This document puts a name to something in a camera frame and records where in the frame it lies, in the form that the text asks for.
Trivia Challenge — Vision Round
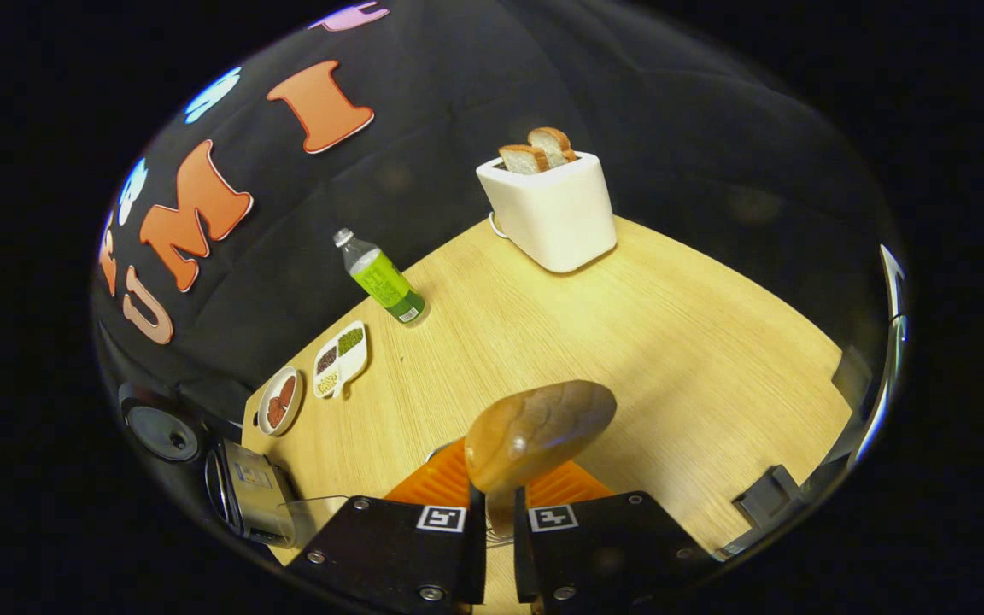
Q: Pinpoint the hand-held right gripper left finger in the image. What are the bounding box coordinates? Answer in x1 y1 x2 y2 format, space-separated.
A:
287 436 490 615

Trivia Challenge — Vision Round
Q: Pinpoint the green label water bottle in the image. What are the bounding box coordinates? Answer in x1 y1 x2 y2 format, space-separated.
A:
333 228 426 325

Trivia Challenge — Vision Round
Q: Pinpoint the black backdrop cloth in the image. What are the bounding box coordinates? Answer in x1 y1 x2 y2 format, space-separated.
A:
91 0 894 411

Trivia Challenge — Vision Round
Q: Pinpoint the wooden spoon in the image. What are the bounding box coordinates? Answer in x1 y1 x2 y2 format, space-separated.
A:
464 380 618 541

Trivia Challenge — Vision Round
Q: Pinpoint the white plate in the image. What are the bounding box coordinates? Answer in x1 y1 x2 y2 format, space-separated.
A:
257 366 305 437

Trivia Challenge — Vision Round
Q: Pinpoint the grey table clamp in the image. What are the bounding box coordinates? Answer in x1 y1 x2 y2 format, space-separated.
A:
731 466 811 530

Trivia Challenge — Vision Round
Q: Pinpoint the white toaster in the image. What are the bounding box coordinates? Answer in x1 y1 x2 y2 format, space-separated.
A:
476 152 618 274

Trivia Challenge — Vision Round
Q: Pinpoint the rice cooker with black lid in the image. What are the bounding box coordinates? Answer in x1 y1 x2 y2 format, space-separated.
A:
119 382 298 548

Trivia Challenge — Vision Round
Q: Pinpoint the bread slice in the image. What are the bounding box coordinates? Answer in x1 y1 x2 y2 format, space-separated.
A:
499 144 551 175
528 127 578 167

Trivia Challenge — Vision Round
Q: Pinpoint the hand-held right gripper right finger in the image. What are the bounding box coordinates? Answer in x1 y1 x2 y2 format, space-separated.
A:
512 461 719 615

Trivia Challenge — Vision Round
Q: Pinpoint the white divided bean dish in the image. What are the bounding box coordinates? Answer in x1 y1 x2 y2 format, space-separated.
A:
313 321 369 400

